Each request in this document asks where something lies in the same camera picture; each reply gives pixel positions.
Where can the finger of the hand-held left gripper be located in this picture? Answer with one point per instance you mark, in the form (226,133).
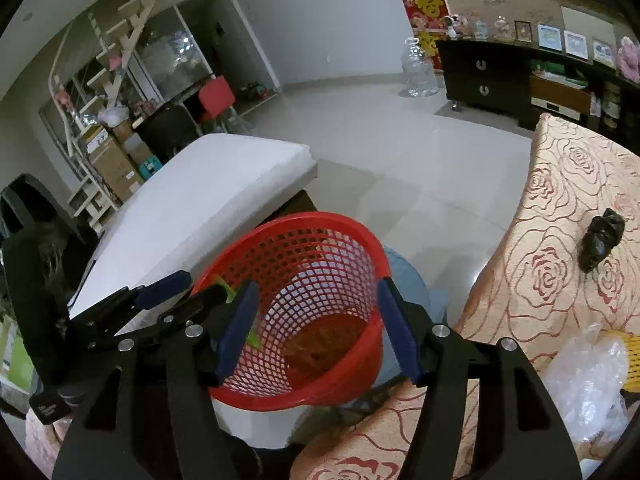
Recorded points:
(210,302)
(165,285)

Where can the black crumpled bag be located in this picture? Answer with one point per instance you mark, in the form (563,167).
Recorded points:
(600,240)

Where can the pink plush toy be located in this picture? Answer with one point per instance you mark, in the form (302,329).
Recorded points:
(630,60)

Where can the green plastic scrap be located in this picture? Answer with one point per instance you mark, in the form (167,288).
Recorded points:
(226,290)

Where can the red festive wall poster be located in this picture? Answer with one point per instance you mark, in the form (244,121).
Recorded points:
(422,7)

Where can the grey wall panel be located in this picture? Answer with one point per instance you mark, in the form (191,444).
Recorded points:
(585,21)

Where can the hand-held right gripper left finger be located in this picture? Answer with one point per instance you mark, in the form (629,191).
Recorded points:
(237,332)

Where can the brown wooden box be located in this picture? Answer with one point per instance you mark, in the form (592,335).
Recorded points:
(560,95)

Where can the rose print tablecloth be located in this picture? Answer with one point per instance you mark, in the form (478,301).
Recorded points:
(550,200)

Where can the black chair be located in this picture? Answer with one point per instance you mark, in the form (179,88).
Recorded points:
(25,195)

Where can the pale wooden ladder shelf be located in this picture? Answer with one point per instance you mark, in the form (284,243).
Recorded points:
(132,20)

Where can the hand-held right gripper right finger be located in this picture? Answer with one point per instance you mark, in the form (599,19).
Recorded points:
(396,332)

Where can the clear crumpled plastic bag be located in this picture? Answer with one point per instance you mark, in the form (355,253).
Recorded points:
(585,390)

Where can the light blue plastic stool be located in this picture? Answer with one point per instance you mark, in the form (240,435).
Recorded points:
(407,272)

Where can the small wooden picture frame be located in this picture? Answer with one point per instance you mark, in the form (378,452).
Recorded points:
(522,31)

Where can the glass dome ornament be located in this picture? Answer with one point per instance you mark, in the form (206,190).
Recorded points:
(501,27)
(480,29)

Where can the teal box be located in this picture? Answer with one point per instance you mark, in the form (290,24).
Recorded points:
(151,169)

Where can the stack of cardboard boxes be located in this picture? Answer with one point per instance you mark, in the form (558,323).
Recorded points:
(112,160)

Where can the red chair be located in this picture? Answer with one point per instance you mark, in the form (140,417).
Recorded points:
(216,97)

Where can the white framed picture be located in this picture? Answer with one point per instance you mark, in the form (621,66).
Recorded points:
(604,52)
(549,37)
(576,44)

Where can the green book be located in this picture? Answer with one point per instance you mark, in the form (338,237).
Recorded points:
(547,66)

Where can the red plastic mesh basket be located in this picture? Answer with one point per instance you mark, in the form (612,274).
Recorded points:
(320,270)

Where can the clear large water jug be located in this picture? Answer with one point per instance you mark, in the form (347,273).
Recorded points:
(419,70)

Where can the glass sliding door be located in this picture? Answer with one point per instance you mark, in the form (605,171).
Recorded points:
(170,55)

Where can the white pink figurine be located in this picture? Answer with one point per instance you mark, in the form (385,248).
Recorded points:
(455,27)

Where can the black long cabinet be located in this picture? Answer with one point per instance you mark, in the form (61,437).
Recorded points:
(480,67)

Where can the dark furniture piece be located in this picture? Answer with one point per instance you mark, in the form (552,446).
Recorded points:
(165,130)

